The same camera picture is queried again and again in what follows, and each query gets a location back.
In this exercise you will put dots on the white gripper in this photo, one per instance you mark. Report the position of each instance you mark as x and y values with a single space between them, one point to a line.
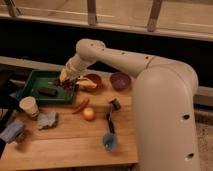
74 67

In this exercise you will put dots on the dark purple grape bunch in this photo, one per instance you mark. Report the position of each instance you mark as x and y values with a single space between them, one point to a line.
67 85

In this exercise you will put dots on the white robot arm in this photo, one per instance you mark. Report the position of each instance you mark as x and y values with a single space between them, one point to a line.
162 103

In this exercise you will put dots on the white paper cup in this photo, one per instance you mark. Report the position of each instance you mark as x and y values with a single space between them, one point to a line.
29 106

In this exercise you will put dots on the brown bowl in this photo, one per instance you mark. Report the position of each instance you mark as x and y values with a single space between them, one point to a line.
95 78

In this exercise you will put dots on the red chili pepper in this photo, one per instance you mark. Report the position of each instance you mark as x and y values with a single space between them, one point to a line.
81 106

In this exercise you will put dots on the black rectangular block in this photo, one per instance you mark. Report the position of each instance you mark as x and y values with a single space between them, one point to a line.
47 91

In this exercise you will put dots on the green plastic tray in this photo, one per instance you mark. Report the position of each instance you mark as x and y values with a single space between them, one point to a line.
44 78

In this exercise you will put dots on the purple bowl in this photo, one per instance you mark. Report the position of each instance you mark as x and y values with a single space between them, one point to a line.
120 81

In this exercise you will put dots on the yellow apple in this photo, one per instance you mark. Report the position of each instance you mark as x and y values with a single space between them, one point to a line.
89 114

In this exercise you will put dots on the small dark clip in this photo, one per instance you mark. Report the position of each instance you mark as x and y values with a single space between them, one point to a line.
116 104

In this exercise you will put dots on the crumpled grey cloth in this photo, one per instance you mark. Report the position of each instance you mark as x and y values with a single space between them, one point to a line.
45 121

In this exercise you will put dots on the black stand at left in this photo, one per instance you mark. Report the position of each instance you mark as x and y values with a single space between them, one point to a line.
7 87

